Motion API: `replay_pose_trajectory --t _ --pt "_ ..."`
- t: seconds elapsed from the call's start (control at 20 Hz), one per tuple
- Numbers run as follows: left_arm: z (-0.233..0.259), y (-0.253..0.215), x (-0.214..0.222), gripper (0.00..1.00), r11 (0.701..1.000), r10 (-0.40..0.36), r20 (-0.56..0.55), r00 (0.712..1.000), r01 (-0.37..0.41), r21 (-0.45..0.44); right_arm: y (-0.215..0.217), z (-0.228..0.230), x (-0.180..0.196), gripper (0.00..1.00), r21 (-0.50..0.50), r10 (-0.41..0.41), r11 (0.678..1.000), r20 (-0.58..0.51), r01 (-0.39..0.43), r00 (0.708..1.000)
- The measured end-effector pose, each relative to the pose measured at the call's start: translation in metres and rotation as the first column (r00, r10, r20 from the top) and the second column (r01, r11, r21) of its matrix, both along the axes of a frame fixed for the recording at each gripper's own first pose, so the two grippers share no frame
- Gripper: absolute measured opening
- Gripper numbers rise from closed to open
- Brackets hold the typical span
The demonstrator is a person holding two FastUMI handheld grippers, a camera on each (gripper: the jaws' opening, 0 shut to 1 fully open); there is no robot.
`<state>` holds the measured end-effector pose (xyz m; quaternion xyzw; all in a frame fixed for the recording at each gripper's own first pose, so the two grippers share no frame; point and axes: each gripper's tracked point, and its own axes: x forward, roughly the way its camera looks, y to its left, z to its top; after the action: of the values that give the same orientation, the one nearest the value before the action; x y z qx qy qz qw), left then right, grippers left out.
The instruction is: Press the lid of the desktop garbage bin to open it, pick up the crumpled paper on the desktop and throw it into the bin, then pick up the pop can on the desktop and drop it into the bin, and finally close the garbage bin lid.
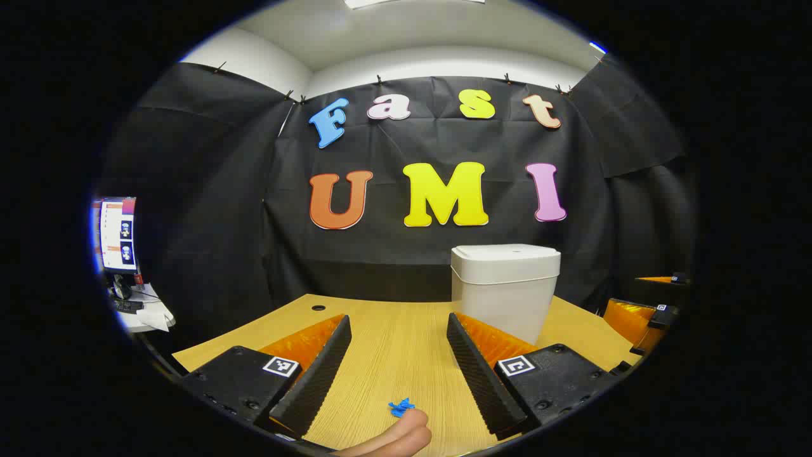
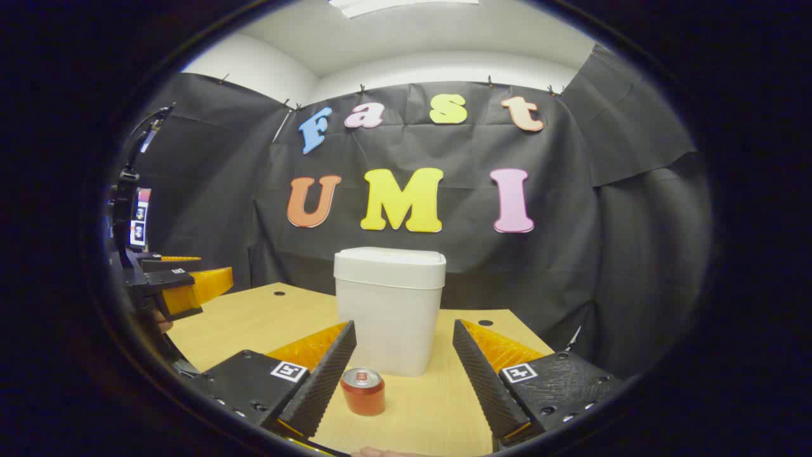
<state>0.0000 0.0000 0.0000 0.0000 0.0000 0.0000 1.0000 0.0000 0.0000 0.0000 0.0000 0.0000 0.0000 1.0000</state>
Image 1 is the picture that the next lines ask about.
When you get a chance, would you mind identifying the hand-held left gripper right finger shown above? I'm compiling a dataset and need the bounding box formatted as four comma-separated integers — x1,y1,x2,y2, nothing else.
446,312,619,442

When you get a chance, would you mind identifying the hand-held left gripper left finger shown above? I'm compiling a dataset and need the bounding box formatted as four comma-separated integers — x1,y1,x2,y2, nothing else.
181,314,353,440

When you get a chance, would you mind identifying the white desktop garbage bin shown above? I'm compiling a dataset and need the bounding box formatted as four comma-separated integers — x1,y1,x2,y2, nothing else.
451,244,562,347

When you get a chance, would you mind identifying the wooden desktop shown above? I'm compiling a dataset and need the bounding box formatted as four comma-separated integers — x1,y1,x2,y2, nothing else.
171,293,643,457

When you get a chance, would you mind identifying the cluttered white office desk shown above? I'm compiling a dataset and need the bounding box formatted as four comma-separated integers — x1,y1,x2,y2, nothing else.
108,273,177,334

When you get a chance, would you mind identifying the black backdrop cloth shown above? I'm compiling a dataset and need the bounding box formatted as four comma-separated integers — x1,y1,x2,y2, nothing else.
95,54,698,343

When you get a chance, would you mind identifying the computer monitor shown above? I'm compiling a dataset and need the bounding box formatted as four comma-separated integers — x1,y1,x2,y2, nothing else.
94,197,139,275

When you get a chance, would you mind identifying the row of black cloth clips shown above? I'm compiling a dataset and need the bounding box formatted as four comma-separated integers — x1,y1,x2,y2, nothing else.
213,60,575,105

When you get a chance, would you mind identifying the long ceiling light panel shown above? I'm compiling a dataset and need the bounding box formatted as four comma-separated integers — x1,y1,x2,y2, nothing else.
344,0,486,10

